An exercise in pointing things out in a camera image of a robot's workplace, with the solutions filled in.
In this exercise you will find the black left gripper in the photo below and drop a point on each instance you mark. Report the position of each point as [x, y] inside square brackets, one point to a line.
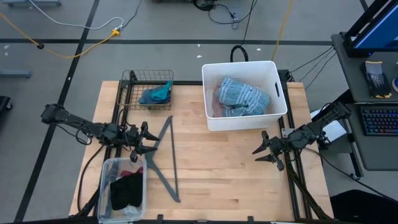
[133, 137]

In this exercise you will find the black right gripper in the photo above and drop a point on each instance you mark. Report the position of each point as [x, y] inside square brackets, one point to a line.
[276, 144]

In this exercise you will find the maroon garment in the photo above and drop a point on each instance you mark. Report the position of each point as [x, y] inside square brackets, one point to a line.
[133, 171]

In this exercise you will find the navy blue sock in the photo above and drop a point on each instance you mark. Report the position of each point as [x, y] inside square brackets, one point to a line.
[146, 99]

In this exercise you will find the black garment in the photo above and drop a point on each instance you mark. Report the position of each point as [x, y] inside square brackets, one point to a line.
[127, 191]

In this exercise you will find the teal sock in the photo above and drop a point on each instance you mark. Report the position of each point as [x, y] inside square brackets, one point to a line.
[161, 91]

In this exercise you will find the blue striped shirt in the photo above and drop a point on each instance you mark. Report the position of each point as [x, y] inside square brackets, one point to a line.
[242, 98]

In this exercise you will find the pink checked shirt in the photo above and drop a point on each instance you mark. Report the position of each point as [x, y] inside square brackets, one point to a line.
[215, 105]

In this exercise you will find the grey knit cloth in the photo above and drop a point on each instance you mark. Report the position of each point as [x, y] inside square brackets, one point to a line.
[130, 211]

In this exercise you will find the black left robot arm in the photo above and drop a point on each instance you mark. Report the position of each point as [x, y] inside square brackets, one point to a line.
[81, 123]

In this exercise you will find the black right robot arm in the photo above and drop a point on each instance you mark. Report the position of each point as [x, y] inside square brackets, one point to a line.
[311, 132]

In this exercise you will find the silver mounting plate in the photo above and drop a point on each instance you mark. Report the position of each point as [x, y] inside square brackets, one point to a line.
[287, 132]

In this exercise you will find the clear plastic bin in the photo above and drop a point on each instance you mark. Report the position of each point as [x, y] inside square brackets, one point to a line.
[105, 186]

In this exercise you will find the black table edge clamp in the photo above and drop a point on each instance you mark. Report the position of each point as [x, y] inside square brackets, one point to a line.
[160, 217]
[250, 219]

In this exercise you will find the white flat box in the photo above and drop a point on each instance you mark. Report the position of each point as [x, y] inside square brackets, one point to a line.
[334, 130]

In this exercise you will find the white perforated plastic basket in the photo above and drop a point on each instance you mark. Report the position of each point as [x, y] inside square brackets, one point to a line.
[242, 68]

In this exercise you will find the dark grey office desk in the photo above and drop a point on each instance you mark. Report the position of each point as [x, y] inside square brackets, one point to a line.
[351, 81]

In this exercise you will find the black computer keyboard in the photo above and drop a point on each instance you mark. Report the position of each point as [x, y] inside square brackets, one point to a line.
[381, 121]

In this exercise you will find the black and grey work gloves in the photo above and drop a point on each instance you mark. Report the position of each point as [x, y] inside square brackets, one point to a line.
[376, 79]

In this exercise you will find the black computer monitor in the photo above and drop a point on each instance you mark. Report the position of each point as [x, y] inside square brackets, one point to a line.
[379, 31]

